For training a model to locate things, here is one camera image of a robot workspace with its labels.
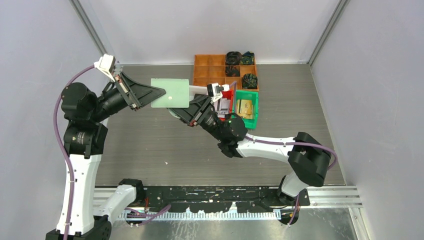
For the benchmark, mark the white plastic bin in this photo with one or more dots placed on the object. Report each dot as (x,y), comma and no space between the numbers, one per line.
(200,90)

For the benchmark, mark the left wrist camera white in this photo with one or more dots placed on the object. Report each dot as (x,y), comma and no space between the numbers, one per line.
(106,65)

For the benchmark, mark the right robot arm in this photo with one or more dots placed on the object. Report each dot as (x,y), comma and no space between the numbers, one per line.
(309,160)

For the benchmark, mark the dark green rolled item top-right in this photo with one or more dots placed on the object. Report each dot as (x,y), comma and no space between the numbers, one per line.
(247,59)

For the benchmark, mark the green plastic bin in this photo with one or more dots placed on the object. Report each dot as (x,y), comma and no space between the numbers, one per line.
(254,97)

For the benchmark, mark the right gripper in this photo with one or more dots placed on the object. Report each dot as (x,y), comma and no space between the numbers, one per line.
(197,111)

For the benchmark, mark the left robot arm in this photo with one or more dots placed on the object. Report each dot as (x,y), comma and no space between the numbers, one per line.
(82,145)

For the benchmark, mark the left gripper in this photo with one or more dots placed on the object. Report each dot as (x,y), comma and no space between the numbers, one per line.
(138,94)

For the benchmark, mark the orange compartment tray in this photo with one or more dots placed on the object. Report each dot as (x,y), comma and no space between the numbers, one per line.
(210,68)

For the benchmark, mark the red plastic bin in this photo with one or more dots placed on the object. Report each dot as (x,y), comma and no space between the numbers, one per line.
(229,95)

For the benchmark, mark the white silver cards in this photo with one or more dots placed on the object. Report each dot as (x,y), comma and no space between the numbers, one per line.
(222,107)

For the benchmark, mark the black rolled item top-left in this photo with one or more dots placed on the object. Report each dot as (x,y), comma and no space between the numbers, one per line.
(233,58)

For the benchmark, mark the dark green rolled item bottom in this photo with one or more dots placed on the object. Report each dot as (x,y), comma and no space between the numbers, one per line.
(249,81)

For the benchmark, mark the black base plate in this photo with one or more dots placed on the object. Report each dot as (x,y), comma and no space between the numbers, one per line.
(211,199)

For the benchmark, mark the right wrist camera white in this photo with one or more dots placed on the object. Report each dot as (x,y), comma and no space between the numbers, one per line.
(214,91)

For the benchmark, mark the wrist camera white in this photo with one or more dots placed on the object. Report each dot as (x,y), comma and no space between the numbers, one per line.
(106,65)
(214,91)

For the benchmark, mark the green card holder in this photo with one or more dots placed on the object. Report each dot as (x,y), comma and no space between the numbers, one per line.
(177,93)

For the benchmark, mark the gold cards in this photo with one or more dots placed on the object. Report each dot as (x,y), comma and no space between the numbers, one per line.
(244,108)

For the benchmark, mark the dark rolled item middle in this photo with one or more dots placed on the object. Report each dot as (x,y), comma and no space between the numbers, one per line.
(232,71)

